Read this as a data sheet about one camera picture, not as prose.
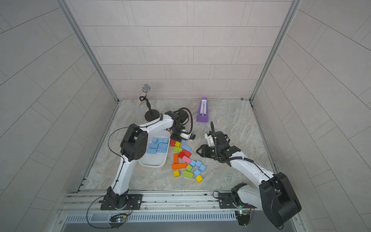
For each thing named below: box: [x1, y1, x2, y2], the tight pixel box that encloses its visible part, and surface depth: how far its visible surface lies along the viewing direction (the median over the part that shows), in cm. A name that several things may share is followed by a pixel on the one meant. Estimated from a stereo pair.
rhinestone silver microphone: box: [136, 83, 151, 103], surface depth 88 cm
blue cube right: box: [199, 163, 206, 172], surface depth 82 cm
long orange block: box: [171, 162, 187, 170], surface depth 84 cm
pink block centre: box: [181, 155, 192, 165], surface depth 86 cm
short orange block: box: [173, 153, 179, 164], surface depth 88 cm
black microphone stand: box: [139, 95, 160, 122], surface depth 107 cm
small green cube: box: [185, 164, 193, 173], surface depth 82 cm
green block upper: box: [172, 146, 184, 154], surface depth 91 cm
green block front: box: [182, 170, 194, 179], surface depth 81 cm
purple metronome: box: [196, 97, 209, 123], surface depth 101 cm
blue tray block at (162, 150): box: [156, 146, 168, 154], surface depth 88 cm
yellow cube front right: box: [195, 174, 203, 184], surface depth 79 cm
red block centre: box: [177, 148, 192, 160], surface depth 88 cm
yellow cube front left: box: [173, 169, 180, 178], surface depth 80 cm
